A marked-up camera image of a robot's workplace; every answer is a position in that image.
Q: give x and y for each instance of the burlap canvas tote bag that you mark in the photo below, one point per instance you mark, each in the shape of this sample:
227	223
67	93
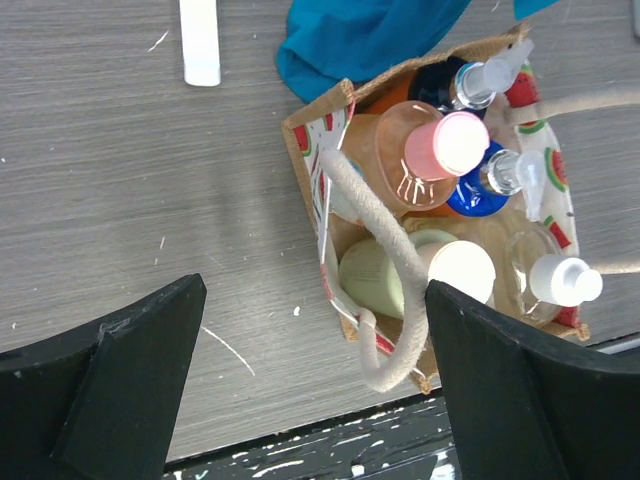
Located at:
321	126

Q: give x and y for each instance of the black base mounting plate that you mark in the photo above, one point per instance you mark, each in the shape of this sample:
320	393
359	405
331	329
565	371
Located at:
410	438

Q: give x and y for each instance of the clear amber bottle white cap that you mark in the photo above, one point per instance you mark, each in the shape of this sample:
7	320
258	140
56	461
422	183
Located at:
535	278

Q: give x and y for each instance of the green bottle white cap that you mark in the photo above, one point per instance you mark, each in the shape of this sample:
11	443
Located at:
370	278

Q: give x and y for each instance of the dark pump bottle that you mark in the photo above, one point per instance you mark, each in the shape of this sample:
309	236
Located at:
455	84

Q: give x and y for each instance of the metal clothes rack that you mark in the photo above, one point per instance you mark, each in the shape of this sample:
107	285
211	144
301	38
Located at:
200	42

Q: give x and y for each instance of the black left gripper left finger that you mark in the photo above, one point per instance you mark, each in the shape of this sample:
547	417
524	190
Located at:
100	401

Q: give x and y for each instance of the blue pump bottle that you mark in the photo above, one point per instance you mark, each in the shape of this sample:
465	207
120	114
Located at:
501	174

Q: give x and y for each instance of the teal t-shirt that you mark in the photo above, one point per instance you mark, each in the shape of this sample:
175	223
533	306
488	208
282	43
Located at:
327	41

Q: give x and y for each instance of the pink cap peach bottle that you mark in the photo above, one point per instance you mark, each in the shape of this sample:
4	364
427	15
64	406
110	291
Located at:
412	156

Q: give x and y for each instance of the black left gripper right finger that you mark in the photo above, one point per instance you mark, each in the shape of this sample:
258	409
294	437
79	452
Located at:
524	404

